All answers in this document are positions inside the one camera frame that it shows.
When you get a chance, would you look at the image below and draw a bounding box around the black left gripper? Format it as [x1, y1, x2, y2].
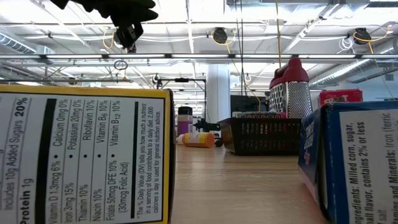
[70, 0, 159, 28]

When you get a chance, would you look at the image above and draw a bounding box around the purple label spice bottle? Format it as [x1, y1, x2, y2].
[177, 106, 194, 135]

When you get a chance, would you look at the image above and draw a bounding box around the yellow cereal box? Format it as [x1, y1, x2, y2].
[0, 83, 177, 224]

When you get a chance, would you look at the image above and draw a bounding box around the red cereal box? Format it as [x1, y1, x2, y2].
[318, 88, 364, 108]

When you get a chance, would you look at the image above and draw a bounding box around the blue cereal box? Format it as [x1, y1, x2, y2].
[297, 100, 398, 224]

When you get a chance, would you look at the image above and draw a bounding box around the grey ceiling beam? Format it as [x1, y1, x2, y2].
[0, 78, 134, 84]

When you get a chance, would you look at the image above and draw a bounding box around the white building column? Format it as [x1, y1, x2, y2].
[206, 63, 231, 124]

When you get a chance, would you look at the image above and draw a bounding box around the small black background machine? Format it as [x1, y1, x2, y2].
[192, 118, 222, 134]

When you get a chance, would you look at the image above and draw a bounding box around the black background monitor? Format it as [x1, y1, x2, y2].
[229, 95, 270, 116]

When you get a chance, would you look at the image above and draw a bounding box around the black plastic basket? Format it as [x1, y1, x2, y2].
[218, 117, 302, 156]

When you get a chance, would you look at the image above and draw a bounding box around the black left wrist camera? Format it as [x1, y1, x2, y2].
[116, 22, 144, 53]

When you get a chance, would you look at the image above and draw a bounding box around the black hanging cable loop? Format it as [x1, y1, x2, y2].
[113, 59, 129, 71]

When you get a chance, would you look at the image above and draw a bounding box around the long ceiling light rail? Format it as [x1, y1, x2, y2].
[0, 53, 398, 60]

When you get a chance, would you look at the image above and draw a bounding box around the black background frame stand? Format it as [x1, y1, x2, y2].
[156, 77, 208, 125]

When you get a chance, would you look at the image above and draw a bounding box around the black ceiling cable reel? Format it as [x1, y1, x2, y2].
[213, 27, 228, 44]
[354, 27, 371, 45]

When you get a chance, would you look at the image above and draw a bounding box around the silver ventilation duct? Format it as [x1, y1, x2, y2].
[309, 39, 398, 90]
[0, 32, 56, 56]

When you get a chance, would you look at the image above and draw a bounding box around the metal box grater red handle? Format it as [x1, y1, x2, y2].
[268, 57, 314, 119]

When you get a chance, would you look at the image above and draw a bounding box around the white coiled ceiling cable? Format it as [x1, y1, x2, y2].
[338, 36, 354, 54]

